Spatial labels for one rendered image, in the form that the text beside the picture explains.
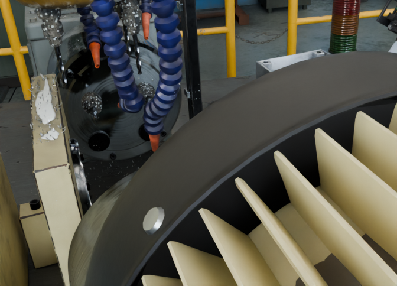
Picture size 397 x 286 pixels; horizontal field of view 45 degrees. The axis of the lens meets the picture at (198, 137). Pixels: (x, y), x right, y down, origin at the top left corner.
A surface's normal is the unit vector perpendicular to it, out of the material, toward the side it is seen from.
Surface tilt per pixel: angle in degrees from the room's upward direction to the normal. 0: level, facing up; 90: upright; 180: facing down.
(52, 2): 130
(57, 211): 90
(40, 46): 90
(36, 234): 90
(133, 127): 90
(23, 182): 0
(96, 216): 43
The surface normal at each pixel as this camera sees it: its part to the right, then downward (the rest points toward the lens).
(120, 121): 0.30, 0.45
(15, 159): -0.07, -0.87
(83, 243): -0.81, -0.34
